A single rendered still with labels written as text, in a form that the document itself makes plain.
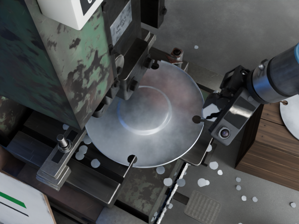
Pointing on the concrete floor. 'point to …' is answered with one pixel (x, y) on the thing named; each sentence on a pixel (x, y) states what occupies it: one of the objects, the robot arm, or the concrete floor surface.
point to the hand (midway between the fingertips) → (205, 117)
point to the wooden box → (269, 148)
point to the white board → (22, 203)
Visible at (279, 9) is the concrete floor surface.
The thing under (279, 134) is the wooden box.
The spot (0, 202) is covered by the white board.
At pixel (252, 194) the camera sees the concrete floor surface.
